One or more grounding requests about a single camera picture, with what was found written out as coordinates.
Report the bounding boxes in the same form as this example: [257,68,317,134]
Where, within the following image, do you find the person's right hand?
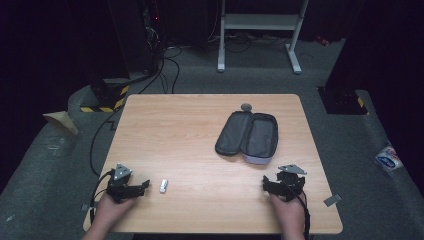
[269,191,306,232]

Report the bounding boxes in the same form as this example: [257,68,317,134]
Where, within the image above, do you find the beige cardboard piece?
[42,110,80,136]

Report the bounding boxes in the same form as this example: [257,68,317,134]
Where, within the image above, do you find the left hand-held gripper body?
[105,162,138,204]

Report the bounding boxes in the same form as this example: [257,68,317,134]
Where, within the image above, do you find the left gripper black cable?
[89,169,115,222]

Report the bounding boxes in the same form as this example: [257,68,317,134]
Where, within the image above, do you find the person's left hand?
[94,192,136,232]

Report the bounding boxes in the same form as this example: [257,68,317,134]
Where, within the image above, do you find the dark equipment rack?
[107,0,165,76]

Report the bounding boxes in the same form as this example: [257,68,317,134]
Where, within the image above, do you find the white metal stand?
[217,0,310,75]

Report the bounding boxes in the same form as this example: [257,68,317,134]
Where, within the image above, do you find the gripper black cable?
[289,185,312,240]
[89,169,115,222]

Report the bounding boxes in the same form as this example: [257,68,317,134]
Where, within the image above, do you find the grey tape piece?
[323,193,343,207]

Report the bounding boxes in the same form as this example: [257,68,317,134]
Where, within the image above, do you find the white blue plastic packet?
[374,143,404,172]

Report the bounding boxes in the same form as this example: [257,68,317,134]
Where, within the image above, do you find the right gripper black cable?
[289,185,312,240]

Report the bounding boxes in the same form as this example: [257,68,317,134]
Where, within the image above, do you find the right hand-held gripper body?
[275,163,308,202]

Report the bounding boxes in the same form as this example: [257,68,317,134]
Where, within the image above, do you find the black floor cable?
[89,56,166,178]
[161,46,184,95]

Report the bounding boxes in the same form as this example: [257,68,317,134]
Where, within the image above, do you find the yellow black striped base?
[79,78,130,114]
[317,85,370,116]

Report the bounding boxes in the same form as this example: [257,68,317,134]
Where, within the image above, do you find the open grey pencil case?
[214,110,280,165]

